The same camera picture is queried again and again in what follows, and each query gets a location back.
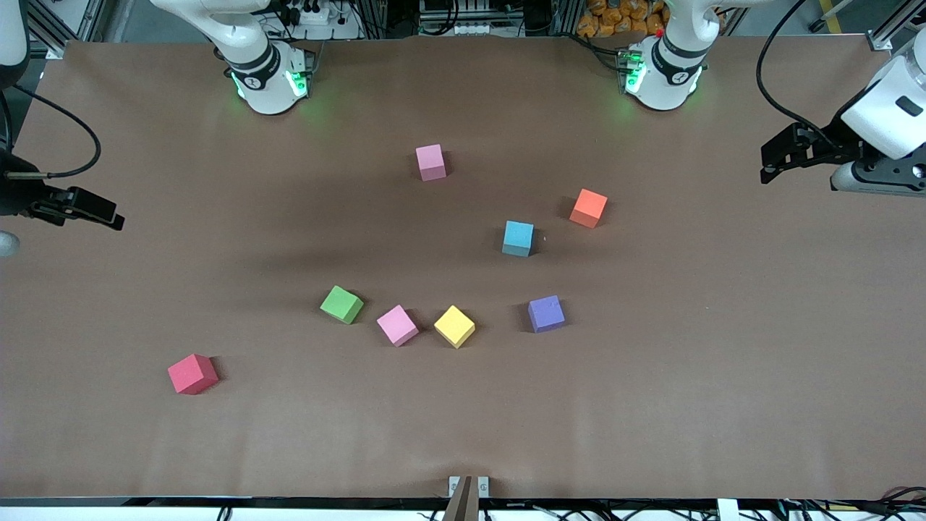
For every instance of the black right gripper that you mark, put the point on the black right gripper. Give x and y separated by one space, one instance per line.
13 198

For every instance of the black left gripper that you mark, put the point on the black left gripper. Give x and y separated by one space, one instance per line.
833 141

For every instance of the blue foam block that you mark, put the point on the blue foam block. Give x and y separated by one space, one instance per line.
518 237

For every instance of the purple foam block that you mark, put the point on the purple foam block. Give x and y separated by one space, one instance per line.
546 313

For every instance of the green foam block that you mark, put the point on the green foam block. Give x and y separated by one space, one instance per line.
341 304

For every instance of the pink foam block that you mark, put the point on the pink foam block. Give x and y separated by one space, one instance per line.
397 325
431 161

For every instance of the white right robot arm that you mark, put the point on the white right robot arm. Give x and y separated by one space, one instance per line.
264 87

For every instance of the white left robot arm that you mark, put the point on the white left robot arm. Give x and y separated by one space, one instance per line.
665 79

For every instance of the orange foam block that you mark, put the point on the orange foam block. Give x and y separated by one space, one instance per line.
588 207

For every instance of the red foam block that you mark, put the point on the red foam block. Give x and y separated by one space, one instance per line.
192 373

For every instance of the table cover sheet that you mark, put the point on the table cover sheet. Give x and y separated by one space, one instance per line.
723 362

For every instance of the bag of orange items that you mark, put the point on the bag of orange items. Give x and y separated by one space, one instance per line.
608 18

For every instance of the white power strip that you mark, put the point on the white power strip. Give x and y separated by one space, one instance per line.
315 14

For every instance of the white rack device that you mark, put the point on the white rack device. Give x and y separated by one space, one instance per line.
463 25

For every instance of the yellow foam block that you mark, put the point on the yellow foam block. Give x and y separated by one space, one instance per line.
454 325

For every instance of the aluminium frame profile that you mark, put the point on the aluminium frame profile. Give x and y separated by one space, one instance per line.
879 42
61 25

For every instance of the small white bracket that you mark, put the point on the small white bracket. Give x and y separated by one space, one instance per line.
728 510

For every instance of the small metal table bracket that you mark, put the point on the small metal table bracket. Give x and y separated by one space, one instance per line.
453 486

